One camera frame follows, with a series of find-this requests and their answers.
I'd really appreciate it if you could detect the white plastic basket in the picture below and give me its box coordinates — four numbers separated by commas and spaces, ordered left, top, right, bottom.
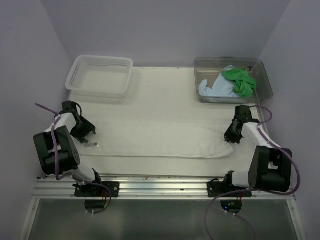
65, 55, 134, 99

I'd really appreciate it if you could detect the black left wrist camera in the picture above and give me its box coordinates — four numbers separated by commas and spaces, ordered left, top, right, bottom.
60, 100, 83, 117

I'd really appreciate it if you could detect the green towel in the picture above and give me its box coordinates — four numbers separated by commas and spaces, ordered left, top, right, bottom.
221, 67, 257, 98

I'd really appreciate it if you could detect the white towel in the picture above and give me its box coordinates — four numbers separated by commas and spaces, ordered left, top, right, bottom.
78, 101, 234, 159

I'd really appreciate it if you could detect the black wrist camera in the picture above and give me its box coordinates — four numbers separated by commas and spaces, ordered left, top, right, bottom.
233, 105, 253, 123
60, 100, 83, 117

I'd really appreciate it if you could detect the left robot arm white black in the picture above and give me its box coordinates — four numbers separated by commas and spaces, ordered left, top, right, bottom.
33, 112, 104, 197

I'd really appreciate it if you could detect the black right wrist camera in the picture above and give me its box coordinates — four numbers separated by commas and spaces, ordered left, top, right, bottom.
233, 105, 253, 123

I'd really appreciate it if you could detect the grey transparent plastic bin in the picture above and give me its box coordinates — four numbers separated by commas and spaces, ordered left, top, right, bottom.
193, 57, 273, 104

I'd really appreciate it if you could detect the aluminium mounting rail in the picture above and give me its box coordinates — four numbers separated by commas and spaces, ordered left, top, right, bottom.
31, 174, 296, 201

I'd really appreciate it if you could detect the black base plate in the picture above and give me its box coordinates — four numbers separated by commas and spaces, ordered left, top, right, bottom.
206, 178, 252, 198
72, 181, 120, 198

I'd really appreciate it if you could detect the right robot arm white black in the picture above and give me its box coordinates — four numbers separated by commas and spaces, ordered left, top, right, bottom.
222, 120, 292, 197

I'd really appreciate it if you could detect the light blue towel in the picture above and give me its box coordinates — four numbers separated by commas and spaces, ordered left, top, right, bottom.
198, 73, 240, 98

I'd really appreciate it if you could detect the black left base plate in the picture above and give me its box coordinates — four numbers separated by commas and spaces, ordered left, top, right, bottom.
72, 181, 120, 198

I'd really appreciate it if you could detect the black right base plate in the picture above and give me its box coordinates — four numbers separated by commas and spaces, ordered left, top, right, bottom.
206, 178, 252, 198

